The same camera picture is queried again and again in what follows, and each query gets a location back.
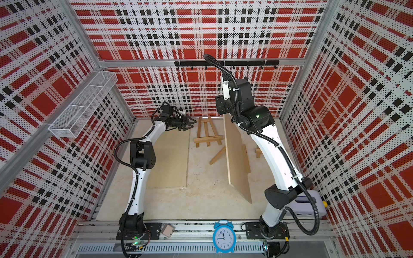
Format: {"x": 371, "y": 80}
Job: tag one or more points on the blue alarm clock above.
{"x": 224, "y": 237}

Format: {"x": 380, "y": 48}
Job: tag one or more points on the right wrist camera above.
{"x": 245, "y": 100}

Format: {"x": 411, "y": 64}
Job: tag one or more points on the lavender toaster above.
{"x": 302, "y": 208}

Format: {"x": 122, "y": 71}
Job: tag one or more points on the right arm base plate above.
{"x": 255, "y": 229}

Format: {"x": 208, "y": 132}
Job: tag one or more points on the small brown square block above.
{"x": 167, "y": 230}

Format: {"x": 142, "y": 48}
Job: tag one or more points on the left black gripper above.
{"x": 186, "y": 121}

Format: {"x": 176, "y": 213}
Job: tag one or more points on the wooden board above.
{"x": 172, "y": 151}
{"x": 237, "y": 164}

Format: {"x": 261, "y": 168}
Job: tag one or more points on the black hook rail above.
{"x": 228, "y": 63}

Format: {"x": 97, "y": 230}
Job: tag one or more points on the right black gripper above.
{"x": 220, "y": 105}

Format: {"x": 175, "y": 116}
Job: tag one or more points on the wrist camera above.
{"x": 169, "y": 111}
{"x": 245, "y": 100}

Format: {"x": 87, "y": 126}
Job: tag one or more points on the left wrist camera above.
{"x": 169, "y": 111}

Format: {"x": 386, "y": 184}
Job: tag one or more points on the small wooden easel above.
{"x": 258, "y": 153}

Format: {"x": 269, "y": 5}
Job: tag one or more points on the white wire mesh basket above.
{"x": 75, "y": 117}

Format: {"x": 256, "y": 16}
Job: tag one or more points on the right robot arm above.
{"x": 257, "y": 121}

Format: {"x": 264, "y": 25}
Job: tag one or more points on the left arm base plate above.
{"x": 150, "y": 231}

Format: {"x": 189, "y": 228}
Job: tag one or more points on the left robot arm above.
{"x": 142, "y": 160}

